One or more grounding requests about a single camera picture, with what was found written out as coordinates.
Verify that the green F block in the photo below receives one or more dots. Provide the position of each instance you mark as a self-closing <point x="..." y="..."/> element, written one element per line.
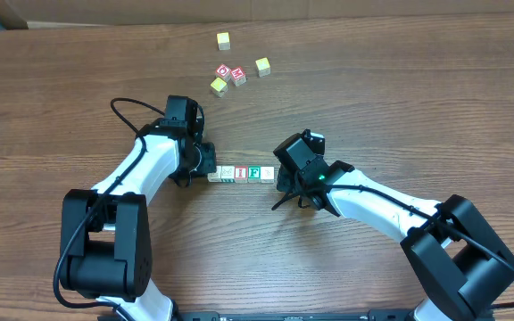
<point x="254" y="174"/>

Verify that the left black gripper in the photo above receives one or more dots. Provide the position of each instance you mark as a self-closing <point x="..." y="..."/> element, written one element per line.
<point x="208" y="160"/>

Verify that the far yellow wooden block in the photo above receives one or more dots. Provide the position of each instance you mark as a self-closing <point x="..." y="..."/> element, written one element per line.
<point x="223" y="41"/>

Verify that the red O block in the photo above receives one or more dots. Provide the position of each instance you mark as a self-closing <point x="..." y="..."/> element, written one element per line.
<point x="223" y="72"/>

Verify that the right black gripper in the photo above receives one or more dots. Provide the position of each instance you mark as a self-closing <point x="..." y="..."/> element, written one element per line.
<point x="284" y="179"/>

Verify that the white blue picture block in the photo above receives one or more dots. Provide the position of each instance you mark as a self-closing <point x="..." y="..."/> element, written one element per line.
<point x="215" y="176"/>

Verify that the white green picture block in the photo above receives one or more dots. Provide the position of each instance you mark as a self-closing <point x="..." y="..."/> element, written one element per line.
<point x="227" y="174"/>

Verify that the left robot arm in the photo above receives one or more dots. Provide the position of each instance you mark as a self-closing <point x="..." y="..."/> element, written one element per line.
<point x="106" y="256"/>

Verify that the red I block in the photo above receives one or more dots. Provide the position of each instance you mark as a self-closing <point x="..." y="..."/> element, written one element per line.
<point x="241" y="174"/>

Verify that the yellow block left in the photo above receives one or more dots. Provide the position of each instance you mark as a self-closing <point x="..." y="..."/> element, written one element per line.
<point x="219" y="87"/>

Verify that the cardboard wall panel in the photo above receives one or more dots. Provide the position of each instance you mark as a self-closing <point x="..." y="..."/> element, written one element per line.
<point x="15" y="14"/>

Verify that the plain white wooden block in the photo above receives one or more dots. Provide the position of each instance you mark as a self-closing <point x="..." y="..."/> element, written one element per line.
<point x="267" y="174"/>

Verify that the red M block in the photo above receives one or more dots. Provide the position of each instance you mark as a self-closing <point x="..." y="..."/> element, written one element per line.
<point x="238" y="76"/>

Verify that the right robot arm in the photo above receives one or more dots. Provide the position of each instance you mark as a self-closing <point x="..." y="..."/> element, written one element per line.
<point x="461" y="263"/>

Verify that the yellow block right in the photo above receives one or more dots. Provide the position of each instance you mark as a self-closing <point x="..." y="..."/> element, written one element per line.
<point x="263" y="67"/>

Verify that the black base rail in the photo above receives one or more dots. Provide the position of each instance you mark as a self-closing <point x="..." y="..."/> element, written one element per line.
<point x="372" y="315"/>

